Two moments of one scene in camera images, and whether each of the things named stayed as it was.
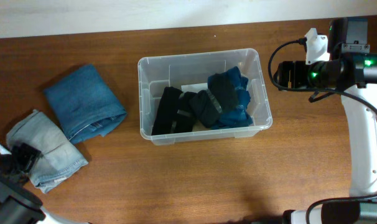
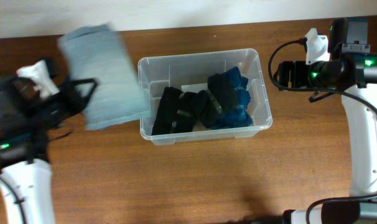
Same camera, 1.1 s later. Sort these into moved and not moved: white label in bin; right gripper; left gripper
Moved: left gripper
Not moved: white label in bin; right gripper
